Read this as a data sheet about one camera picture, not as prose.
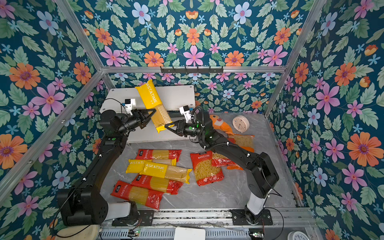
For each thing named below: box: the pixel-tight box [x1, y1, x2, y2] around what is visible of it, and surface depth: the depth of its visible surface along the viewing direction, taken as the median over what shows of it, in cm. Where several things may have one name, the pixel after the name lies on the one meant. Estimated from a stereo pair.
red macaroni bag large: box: [190, 150, 225, 187], surface depth 89 cm
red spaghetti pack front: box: [110, 180, 164, 210], surface depth 80 cm
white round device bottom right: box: [287, 231, 310, 240], surface depth 67 cm
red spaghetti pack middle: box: [131, 174, 184, 195], surface depth 84 cm
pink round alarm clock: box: [232, 115, 250, 133], surface depth 104 cm
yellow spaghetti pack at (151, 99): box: [135, 79, 175, 134], surface depth 72 cm
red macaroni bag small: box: [212, 151, 237, 167], surface depth 90 cm
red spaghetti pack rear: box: [136, 149, 182, 162], surface depth 95 cm
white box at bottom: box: [174, 227, 206, 240], surface depth 66 cm
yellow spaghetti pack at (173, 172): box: [139, 162, 193, 184], surface depth 88 cm
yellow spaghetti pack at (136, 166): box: [126, 158, 177, 174], surface depth 92 cm
